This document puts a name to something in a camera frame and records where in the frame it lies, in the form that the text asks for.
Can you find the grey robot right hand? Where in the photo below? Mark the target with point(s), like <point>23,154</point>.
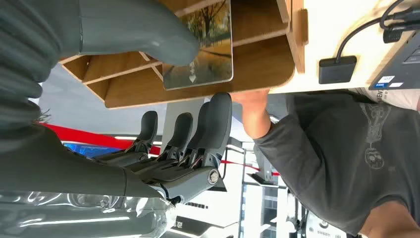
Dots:
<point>65,167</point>

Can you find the wooden card rack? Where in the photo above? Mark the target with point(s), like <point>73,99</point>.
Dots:
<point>262,62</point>

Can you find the person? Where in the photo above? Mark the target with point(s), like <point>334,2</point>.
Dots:
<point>328,157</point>

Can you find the blue display screen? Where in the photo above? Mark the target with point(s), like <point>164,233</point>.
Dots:
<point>88,150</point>

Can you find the red barrier ribbon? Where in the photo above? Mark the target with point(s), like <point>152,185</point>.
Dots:
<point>85,137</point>

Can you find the glossy silver robot cover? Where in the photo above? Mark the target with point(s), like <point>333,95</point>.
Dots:
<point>78,218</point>

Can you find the ribbed grey right arm sleeve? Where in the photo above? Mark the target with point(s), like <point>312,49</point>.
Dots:
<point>19,65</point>

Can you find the thin metal pole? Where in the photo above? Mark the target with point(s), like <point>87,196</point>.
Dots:
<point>241,197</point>

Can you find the black monitor on stand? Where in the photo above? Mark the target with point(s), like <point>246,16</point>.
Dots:
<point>264,170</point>

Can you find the black rectangular adapter box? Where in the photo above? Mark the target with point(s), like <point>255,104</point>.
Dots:
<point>337,69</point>

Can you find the white printed cloth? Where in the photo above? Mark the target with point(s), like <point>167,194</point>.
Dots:
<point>393,98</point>

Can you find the dark grey laptop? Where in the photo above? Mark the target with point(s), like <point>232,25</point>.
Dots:
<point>402,65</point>

